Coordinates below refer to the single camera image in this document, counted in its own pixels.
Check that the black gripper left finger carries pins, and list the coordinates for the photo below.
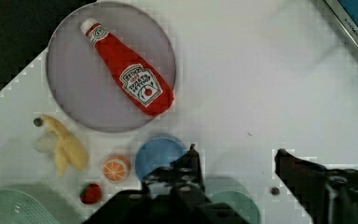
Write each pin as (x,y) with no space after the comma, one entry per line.
(174,194)

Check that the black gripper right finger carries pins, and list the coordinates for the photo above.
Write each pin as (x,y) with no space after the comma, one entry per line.
(330,196)

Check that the red plush ketchup bottle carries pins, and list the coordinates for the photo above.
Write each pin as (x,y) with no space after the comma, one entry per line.
(142,84)

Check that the round grey plate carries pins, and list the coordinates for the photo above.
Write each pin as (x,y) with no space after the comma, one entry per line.
(79,80)

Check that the blue cup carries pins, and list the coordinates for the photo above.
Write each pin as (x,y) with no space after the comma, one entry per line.
(158,151)

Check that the green cup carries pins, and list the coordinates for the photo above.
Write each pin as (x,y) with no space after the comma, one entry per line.
(221,189)

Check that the plush orange slice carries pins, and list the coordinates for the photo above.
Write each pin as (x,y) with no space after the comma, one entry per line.
(116,169)

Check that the small red plush strawberry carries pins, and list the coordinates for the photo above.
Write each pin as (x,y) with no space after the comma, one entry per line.
(91,194)

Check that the plush peeled banana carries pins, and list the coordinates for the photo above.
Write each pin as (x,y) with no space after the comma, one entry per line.
(67,149)

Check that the green perforated basket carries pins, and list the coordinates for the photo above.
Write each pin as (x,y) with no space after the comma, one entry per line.
(35,204)

